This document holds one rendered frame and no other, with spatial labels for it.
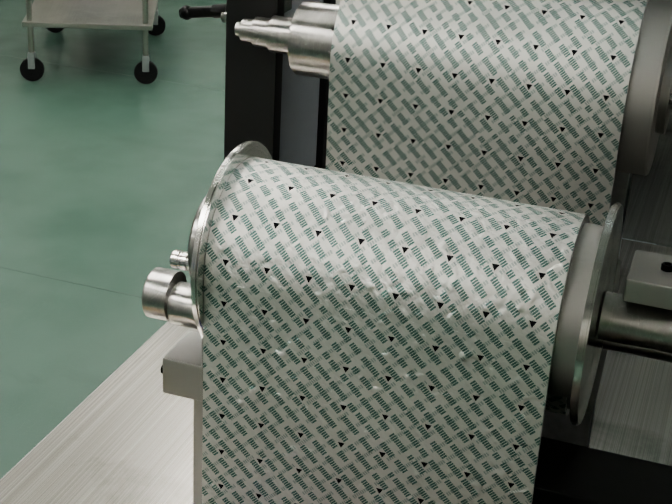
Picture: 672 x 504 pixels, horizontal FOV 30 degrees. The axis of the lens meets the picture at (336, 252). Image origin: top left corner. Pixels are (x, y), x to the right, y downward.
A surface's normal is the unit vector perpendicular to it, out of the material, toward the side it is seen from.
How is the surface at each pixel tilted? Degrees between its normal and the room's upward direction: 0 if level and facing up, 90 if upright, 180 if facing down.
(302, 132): 90
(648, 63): 58
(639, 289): 90
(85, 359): 0
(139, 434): 0
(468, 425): 90
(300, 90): 90
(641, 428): 0
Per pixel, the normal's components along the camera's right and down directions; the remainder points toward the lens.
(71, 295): 0.05, -0.91
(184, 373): -0.33, 0.37
